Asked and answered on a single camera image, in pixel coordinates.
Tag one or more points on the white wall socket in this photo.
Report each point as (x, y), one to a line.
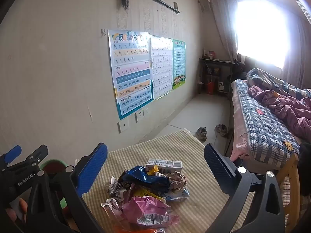
(139, 117)
(146, 111)

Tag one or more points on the white wall poster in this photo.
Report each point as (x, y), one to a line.
(161, 68)

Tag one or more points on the bright window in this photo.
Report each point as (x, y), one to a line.
(262, 29)

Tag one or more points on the white drink carton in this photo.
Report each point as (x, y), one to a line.
(167, 165)

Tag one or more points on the newspaper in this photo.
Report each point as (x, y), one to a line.
(177, 180)

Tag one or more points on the purple blanket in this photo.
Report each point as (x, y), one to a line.
(286, 106)

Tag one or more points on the red container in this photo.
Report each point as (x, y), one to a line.
(210, 88)

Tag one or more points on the white wrapper red print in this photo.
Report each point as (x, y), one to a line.
(110, 203)

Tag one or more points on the tan chair cushion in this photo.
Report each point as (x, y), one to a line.
(290, 191)

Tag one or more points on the person's left hand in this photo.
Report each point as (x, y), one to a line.
(19, 207)

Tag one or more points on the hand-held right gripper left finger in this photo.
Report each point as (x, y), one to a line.
(93, 170)

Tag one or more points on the dark shelf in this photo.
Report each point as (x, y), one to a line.
(218, 62)

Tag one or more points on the bed with plaid quilt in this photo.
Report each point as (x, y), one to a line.
(264, 126)

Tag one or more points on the pink bed sheet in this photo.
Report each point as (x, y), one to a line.
(239, 126)

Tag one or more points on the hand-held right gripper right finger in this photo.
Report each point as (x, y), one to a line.
(218, 165)

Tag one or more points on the metal wall rail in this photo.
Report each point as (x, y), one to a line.
(165, 4)

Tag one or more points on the sheer curtain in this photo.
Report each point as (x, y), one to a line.
(223, 29)

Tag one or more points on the blue bordered wall poster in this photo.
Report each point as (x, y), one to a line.
(128, 77)

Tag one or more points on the blue snack wrapper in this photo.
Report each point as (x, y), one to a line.
(145, 177)

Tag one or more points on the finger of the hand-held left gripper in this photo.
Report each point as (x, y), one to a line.
(36, 153)
(12, 153)

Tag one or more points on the yellow wrapper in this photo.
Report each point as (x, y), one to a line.
(153, 170)

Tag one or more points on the orange wrapper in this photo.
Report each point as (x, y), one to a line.
(128, 230)

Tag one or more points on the white wall plate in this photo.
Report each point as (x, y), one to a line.
(123, 126)

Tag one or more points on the white jug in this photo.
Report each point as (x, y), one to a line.
(221, 86)

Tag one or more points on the light blue wrapper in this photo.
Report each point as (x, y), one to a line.
(179, 195)

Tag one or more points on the pink snack wrapper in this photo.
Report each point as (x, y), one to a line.
(145, 206)

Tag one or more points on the green wall poster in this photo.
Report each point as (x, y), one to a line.
(179, 63)

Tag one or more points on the red bin with green rim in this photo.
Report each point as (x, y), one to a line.
(54, 162)

